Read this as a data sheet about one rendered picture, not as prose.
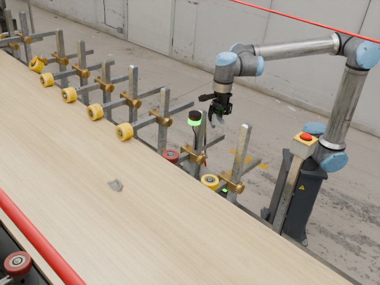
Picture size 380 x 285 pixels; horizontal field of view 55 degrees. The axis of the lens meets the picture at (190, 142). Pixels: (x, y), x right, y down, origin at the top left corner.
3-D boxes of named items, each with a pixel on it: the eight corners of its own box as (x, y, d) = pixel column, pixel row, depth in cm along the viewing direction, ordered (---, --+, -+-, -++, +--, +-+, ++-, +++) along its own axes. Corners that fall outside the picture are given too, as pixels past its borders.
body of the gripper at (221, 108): (221, 119, 169) (224, 96, 162) (207, 112, 174) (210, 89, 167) (231, 114, 174) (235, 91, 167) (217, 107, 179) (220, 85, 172)
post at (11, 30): (18, 66, 306) (8, 7, 279) (20, 68, 304) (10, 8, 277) (14, 67, 303) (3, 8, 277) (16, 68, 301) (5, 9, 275)
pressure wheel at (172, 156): (169, 165, 185) (171, 146, 179) (180, 172, 181) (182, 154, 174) (157, 171, 180) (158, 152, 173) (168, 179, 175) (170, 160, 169)
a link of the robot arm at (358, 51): (328, 156, 221) (369, 34, 180) (345, 174, 208) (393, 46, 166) (306, 158, 218) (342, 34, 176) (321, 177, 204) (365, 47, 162)
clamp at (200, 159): (186, 150, 193) (187, 142, 190) (205, 162, 185) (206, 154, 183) (178, 154, 189) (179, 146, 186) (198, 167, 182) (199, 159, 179)
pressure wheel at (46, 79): (55, 83, 220) (50, 85, 226) (51, 70, 219) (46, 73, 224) (46, 86, 216) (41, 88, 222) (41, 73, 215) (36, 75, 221)
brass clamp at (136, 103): (127, 98, 214) (127, 90, 211) (142, 107, 207) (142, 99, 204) (119, 101, 210) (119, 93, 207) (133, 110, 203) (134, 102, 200)
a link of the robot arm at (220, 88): (208, 79, 165) (222, 74, 171) (207, 89, 167) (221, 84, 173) (224, 86, 160) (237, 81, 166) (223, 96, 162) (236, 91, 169)
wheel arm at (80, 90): (134, 75, 241) (134, 70, 239) (138, 77, 239) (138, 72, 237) (67, 95, 208) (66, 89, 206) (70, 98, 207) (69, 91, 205)
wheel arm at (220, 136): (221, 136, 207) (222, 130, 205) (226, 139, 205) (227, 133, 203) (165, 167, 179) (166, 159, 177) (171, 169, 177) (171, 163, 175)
